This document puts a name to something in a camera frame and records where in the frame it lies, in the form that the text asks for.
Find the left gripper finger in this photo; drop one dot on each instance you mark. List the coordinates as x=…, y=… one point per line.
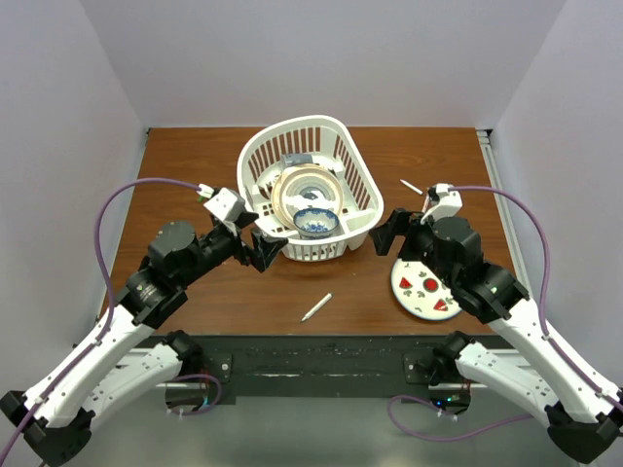
x=244, y=219
x=265, y=249

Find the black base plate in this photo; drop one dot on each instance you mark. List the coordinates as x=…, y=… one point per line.
x=328, y=367

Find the small white pen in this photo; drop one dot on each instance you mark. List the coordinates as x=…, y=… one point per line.
x=411, y=187

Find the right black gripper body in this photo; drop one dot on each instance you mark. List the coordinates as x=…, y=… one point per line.
x=418, y=244

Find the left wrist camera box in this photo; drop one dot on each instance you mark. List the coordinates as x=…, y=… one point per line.
x=225, y=205

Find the tan rimmed plate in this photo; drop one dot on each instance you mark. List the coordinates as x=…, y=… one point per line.
x=303, y=186

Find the blue white patterned bowl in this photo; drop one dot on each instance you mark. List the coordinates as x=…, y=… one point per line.
x=316, y=223

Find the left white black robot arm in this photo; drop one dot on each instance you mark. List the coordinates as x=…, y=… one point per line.
x=56, y=417

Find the white marker pen green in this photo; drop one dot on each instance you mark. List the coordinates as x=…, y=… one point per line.
x=317, y=307

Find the watermelon pattern plate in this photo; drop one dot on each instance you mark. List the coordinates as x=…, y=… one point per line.
x=421, y=293

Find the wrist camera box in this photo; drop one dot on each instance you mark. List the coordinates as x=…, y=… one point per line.
x=225, y=205
x=442, y=201

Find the white plastic dish basket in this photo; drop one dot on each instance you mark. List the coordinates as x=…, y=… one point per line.
x=332, y=147

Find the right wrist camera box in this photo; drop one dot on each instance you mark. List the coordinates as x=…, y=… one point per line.
x=442, y=201

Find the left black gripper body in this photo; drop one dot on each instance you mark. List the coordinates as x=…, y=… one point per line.
x=217, y=245

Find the grey object in basket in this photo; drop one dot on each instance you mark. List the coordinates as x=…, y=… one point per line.
x=293, y=159

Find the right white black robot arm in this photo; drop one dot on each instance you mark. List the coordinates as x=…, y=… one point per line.
x=578, y=408

